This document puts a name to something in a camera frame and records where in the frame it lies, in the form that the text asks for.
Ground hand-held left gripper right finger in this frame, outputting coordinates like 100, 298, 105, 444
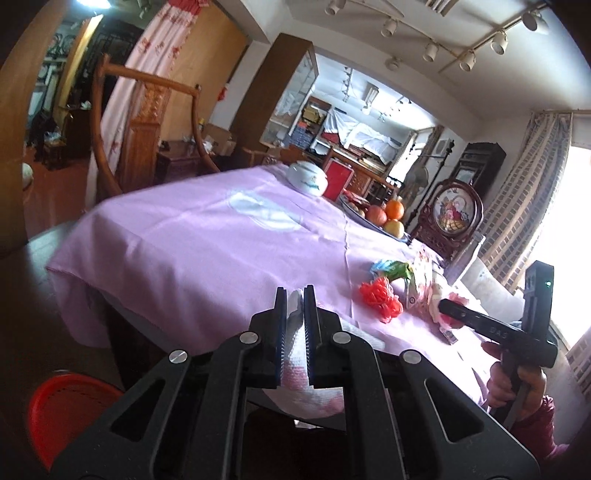
302, 285, 541, 480

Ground ceiling track spotlights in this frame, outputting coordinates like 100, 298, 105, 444
323, 0, 552, 73

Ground carved wooden chair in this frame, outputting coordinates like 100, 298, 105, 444
90, 53, 222, 206

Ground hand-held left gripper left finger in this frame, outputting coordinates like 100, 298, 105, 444
51, 286, 289, 480

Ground standing fan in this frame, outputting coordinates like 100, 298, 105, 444
399, 164, 430, 200

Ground blue green wrapper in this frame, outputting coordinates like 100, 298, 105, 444
372, 260, 411, 282

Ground white cloth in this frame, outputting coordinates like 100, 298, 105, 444
455, 258, 528, 326

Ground fruit plate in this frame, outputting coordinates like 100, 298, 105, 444
337, 193, 409, 240

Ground purple tablecloth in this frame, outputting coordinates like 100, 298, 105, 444
45, 164, 509, 411

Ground plaid curtain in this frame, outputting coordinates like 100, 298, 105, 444
480, 111, 574, 292

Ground cardboard box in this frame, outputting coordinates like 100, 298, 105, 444
202, 123, 237, 156

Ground glass display cabinet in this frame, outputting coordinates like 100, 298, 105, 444
261, 32, 320, 154

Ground white ceramic lidded bowl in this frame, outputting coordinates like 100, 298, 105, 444
287, 161, 328, 198

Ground red box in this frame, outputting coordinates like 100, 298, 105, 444
323, 161, 355, 201

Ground white sheet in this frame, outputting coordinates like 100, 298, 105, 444
323, 108, 413, 163

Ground white floral paper towel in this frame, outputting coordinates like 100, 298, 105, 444
276, 288, 348, 417

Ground pink floral curtain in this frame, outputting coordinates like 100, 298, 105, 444
98, 0, 207, 197

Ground round floral embroidery screen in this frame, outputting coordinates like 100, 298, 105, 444
416, 181, 485, 260

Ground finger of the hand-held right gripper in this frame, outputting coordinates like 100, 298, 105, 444
438, 299, 483, 335

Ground red plastic basket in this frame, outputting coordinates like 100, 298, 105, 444
28, 373, 126, 472

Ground person's right forearm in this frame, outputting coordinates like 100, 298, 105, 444
510, 394, 571, 462

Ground person's right hand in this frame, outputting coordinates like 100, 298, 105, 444
480, 342, 548, 419

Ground dark wooden cabinet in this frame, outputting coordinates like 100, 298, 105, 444
450, 142, 507, 206

